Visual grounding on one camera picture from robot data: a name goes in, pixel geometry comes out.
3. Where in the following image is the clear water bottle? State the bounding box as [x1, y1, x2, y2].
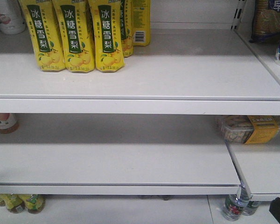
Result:
[222, 188, 250, 221]

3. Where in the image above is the clear box of biscuits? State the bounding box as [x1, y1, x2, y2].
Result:
[215, 115, 280, 144]

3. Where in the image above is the white right shelf unit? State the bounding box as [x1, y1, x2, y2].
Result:
[0, 0, 280, 224]

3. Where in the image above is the yellow lemon tea bottle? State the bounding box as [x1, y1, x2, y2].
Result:
[0, 194, 25, 214]
[18, 194, 45, 214]

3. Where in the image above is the yellow pear drink bottle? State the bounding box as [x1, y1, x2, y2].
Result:
[19, 0, 66, 72]
[52, 0, 95, 73]
[89, 0, 125, 73]

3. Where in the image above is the orange C100 drink bottle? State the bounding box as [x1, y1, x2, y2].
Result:
[0, 113, 19, 134]

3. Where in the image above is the white peach drink bottle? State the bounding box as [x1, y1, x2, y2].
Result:
[0, 0, 26, 35]

